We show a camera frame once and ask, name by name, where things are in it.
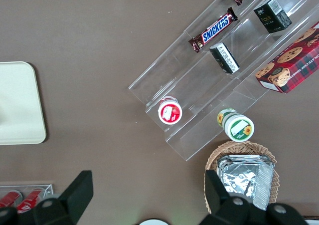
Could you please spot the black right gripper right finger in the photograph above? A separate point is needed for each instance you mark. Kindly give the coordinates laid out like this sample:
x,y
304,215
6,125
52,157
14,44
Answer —
x,y
216,192

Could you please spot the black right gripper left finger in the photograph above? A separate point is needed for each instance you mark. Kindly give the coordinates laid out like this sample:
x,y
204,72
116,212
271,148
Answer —
x,y
72,197

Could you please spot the woven wicker basket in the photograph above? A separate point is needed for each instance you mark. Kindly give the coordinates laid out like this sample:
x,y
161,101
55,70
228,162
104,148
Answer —
x,y
214,155

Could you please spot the cream rectangular tray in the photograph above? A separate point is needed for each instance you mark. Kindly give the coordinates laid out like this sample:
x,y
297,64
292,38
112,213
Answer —
x,y
20,90

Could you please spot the clear acrylic can holder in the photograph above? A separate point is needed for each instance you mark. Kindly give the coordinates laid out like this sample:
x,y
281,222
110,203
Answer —
x,y
48,188

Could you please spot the red soda can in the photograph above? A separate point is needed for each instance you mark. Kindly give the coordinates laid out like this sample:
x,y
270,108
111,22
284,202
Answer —
x,y
10,198
28,201

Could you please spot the green-lid sunflower cup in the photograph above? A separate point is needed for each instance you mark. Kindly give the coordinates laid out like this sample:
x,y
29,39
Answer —
x,y
239,129

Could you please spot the white round object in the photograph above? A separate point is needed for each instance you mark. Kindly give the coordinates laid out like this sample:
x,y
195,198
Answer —
x,y
153,222

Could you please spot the red-lid yogurt cup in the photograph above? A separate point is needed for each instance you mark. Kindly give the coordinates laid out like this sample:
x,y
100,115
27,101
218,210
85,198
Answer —
x,y
170,112

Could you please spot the clear acrylic stepped shelf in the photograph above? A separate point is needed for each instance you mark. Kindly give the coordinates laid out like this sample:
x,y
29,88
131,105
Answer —
x,y
174,67

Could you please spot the small black carton box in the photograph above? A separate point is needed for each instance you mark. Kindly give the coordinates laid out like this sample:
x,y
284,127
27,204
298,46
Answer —
x,y
225,58

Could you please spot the red tartan cookie box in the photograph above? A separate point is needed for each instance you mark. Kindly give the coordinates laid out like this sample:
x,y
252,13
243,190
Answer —
x,y
291,65

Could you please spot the black small box upper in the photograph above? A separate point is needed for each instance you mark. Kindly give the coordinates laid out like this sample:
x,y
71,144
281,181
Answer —
x,y
269,18

